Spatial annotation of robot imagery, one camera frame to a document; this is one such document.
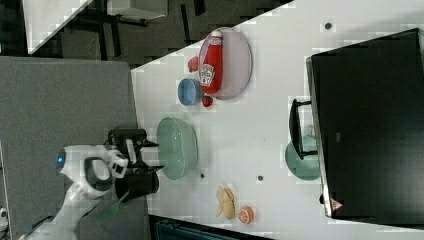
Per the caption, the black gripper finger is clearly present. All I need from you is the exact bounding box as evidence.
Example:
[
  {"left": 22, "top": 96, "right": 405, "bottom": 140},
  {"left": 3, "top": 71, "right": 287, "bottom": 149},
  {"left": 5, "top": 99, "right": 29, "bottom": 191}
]
[
  {"left": 141, "top": 139, "right": 159, "bottom": 148},
  {"left": 138, "top": 165, "right": 162, "bottom": 174}
]

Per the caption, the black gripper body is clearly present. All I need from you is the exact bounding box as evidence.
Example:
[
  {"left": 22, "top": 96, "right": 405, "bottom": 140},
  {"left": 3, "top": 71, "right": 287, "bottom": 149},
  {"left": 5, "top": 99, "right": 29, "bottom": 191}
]
[{"left": 107, "top": 129, "right": 145, "bottom": 177}]

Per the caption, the green plastic strainer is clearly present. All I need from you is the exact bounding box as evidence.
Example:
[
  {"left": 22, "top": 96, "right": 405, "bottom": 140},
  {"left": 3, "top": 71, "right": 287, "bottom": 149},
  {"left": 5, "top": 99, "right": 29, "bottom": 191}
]
[{"left": 157, "top": 117, "right": 198, "bottom": 180}]

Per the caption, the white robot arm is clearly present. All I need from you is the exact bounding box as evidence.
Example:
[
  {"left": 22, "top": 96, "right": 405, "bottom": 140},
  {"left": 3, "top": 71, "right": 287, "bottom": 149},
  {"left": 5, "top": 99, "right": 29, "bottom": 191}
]
[{"left": 19, "top": 129, "right": 160, "bottom": 240}]

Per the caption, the black utensil cup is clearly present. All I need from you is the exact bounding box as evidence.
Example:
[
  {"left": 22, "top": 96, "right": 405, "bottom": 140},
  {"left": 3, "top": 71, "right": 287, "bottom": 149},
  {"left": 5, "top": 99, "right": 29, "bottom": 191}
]
[{"left": 115, "top": 172, "right": 159, "bottom": 202}]

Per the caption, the green spatula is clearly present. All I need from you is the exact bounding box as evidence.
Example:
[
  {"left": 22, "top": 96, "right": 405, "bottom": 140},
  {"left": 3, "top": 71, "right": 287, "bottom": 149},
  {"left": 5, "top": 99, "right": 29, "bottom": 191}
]
[{"left": 92, "top": 192, "right": 129, "bottom": 224}]

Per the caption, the blue bowl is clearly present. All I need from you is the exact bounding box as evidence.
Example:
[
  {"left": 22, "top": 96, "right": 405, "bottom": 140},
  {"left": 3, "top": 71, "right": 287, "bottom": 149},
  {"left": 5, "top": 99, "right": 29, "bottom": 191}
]
[{"left": 177, "top": 78, "right": 204, "bottom": 106}]

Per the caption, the red toy strawberry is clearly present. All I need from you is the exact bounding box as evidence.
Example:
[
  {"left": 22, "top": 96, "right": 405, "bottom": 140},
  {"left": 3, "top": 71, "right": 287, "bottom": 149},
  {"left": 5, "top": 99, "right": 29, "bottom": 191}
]
[
  {"left": 187, "top": 56, "right": 199, "bottom": 72},
  {"left": 202, "top": 96, "right": 213, "bottom": 107}
]

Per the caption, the peeled toy banana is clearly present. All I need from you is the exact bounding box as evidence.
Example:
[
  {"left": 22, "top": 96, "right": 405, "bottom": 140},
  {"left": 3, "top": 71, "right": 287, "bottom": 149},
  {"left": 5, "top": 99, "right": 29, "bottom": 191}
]
[{"left": 216, "top": 186, "right": 235, "bottom": 220}]

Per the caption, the red ketchup bottle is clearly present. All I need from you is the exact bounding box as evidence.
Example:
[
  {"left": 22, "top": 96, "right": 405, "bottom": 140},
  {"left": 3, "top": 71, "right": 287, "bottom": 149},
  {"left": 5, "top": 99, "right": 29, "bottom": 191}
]
[{"left": 200, "top": 31, "right": 223, "bottom": 94}]

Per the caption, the toy orange slice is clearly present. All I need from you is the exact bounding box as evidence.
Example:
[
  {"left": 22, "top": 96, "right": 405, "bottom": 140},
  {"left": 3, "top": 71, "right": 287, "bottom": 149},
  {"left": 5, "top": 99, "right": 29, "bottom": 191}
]
[{"left": 238, "top": 206, "right": 254, "bottom": 224}]

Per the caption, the green mug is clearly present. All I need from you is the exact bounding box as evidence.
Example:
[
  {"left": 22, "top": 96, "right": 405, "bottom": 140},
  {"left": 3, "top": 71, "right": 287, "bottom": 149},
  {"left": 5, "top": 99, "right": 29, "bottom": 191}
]
[{"left": 285, "top": 125, "right": 321, "bottom": 181}]

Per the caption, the black toaster oven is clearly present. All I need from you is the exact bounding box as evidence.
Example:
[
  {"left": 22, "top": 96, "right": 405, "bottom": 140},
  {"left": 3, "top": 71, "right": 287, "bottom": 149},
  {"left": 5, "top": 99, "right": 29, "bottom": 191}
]
[{"left": 289, "top": 28, "right": 424, "bottom": 229}]

